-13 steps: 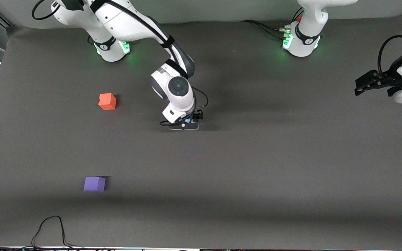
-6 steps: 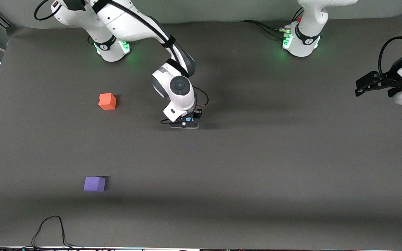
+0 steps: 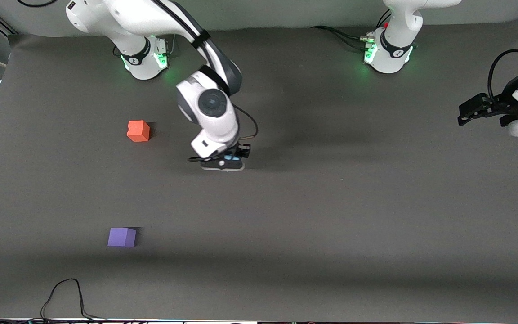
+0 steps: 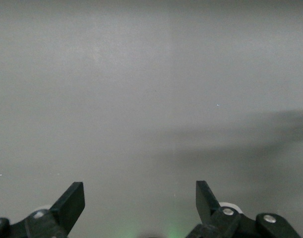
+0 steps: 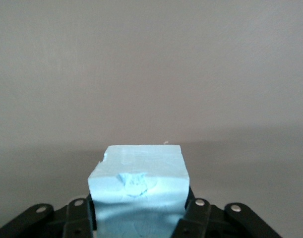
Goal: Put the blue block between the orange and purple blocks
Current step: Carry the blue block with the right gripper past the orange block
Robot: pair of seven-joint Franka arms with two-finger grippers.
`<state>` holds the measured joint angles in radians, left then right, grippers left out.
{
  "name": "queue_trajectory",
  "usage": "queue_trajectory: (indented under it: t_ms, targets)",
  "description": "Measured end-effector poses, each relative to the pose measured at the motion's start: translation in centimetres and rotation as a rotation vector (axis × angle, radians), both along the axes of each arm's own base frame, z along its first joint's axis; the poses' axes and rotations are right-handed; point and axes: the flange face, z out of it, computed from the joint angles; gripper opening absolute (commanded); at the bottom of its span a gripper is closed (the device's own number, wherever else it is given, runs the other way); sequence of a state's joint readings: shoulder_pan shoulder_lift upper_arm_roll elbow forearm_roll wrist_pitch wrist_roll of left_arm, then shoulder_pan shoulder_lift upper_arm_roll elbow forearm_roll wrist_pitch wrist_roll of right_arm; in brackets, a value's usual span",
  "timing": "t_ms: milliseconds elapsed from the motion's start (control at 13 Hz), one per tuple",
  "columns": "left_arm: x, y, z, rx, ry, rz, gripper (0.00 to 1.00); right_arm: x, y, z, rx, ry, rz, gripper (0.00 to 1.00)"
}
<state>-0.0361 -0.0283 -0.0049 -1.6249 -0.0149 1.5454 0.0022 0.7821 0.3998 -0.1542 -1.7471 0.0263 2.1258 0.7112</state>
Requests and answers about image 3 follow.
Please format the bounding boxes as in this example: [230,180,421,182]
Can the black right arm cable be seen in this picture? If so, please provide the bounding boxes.
[151,0,259,162]

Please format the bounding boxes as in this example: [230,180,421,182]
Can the thin black looped cable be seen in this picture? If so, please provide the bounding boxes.
[40,279,107,322]

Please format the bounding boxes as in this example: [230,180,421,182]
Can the black left base cables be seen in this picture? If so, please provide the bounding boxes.
[309,9,392,51]

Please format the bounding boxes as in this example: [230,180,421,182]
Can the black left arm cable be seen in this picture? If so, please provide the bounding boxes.
[487,48,518,102]

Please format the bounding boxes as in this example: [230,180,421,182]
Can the purple foam block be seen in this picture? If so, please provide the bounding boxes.
[107,228,137,248]

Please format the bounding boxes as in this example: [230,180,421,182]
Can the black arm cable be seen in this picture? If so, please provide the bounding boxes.
[487,48,518,102]
[151,0,259,162]

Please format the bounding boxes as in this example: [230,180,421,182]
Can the black background cable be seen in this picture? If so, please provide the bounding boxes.
[16,0,58,8]

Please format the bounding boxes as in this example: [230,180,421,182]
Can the orange foam block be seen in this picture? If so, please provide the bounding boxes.
[127,120,151,143]

